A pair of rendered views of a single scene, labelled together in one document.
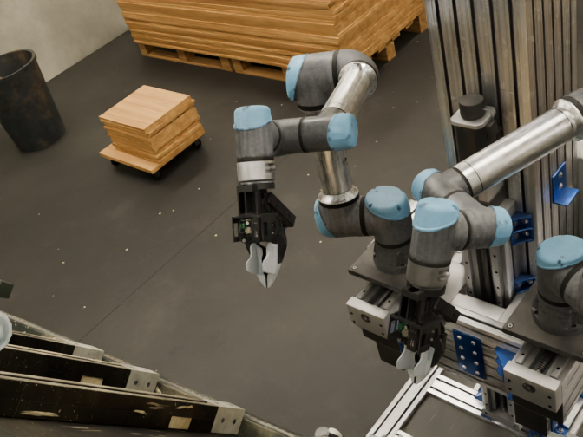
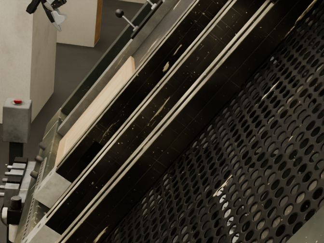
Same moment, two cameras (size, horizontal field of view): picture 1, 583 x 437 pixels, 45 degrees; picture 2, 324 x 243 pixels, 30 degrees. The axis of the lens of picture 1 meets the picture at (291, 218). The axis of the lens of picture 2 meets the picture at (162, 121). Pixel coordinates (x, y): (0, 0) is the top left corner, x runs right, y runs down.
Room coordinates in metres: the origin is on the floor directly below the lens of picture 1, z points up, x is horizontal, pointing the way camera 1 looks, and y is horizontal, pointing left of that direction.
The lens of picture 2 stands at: (2.47, 1.78, 1.97)
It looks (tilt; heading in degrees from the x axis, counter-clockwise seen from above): 21 degrees down; 219
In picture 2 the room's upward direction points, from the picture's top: 7 degrees clockwise
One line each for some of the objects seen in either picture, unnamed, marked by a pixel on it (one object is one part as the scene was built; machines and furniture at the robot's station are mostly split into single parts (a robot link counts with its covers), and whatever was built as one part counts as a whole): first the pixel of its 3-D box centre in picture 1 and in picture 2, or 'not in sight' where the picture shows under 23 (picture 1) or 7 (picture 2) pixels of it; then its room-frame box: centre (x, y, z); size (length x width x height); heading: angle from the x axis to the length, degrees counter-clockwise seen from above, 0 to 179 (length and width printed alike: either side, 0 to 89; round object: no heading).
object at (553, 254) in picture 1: (564, 267); not in sight; (1.15, -0.58, 1.20); 0.13 x 0.12 x 0.14; 13
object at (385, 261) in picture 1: (396, 244); not in sight; (1.54, -0.27, 1.09); 0.15 x 0.15 x 0.10
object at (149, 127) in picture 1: (147, 132); not in sight; (4.44, 0.75, 0.20); 0.61 x 0.51 x 0.40; 38
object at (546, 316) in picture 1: (563, 299); not in sight; (1.16, -0.57, 1.09); 0.15 x 0.15 x 0.10
